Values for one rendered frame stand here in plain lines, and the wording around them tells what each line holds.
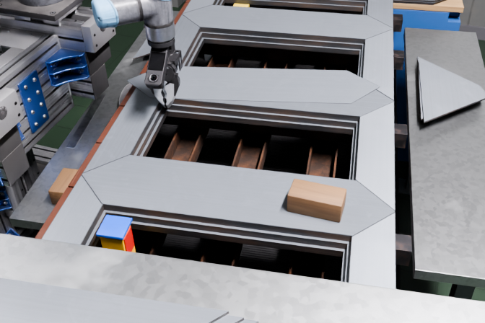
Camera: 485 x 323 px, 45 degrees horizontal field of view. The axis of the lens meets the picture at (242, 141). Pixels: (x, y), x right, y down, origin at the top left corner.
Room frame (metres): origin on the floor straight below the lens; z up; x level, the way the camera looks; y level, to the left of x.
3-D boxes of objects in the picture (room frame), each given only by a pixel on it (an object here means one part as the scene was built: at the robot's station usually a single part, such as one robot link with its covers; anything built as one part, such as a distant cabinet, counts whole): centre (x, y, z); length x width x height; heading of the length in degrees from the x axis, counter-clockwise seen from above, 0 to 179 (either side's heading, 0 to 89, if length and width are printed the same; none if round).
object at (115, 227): (0.89, 0.28, 0.88); 0.06 x 0.06 x 0.02; 78
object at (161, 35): (1.38, 0.21, 1.10); 0.08 x 0.08 x 0.05
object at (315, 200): (0.95, -0.16, 0.89); 0.12 x 0.06 x 0.05; 71
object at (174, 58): (1.39, 0.20, 1.02); 0.09 x 0.08 x 0.12; 168
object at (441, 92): (1.57, -0.66, 0.77); 0.45 x 0.20 x 0.04; 168
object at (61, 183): (1.22, 0.49, 0.71); 0.10 x 0.06 x 0.05; 169
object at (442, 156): (1.42, -0.63, 0.74); 1.20 x 0.26 x 0.03; 168
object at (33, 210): (1.75, 0.40, 0.67); 1.30 x 0.20 x 0.03; 168
